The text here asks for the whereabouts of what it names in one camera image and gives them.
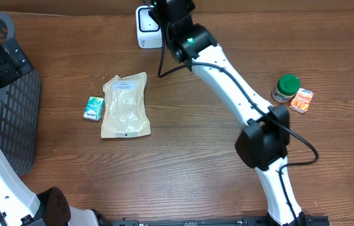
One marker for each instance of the green lid jar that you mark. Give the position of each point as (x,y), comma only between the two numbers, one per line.
(286,87)

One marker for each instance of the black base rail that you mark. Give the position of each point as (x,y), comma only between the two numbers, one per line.
(306,220)

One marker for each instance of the green tissue pack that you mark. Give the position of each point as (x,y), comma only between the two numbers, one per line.
(94,108)

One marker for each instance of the beige clear pouch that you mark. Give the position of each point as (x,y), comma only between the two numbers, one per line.
(125,114)

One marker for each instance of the white barcode scanner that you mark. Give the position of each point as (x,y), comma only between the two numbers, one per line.
(148,31)

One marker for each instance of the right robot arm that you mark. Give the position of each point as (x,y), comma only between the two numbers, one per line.
(262,144)

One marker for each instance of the orange tissue pack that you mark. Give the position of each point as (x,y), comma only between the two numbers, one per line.
(301,100)

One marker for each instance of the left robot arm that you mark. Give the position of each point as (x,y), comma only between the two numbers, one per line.
(18,204)

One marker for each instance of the grey plastic mesh basket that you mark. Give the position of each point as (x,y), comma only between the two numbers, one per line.
(20,99)

